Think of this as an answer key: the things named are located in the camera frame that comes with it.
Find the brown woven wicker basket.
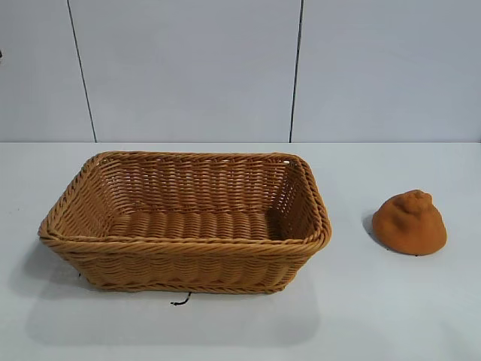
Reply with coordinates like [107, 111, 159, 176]
[37, 150, 333, 295]

